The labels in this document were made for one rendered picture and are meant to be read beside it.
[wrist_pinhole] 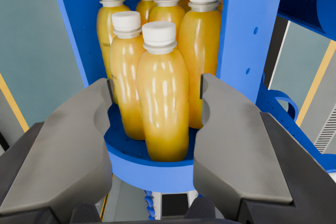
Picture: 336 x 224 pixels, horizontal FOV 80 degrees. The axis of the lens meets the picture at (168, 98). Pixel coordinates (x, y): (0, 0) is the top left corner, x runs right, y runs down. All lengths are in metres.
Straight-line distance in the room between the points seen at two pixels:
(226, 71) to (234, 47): 0.02
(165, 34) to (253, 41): 0.09
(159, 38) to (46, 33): 1.46
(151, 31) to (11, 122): 2.11
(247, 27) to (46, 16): 1.49
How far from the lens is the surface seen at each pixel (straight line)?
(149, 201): 0.87
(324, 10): 0.53
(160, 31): 0.23
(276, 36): 1.48
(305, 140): 0.88
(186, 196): 0.77
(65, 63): 1.69
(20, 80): 1.94
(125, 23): 0.29
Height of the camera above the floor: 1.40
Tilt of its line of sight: 56 degrees down
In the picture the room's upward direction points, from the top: 178 degrees clockwise
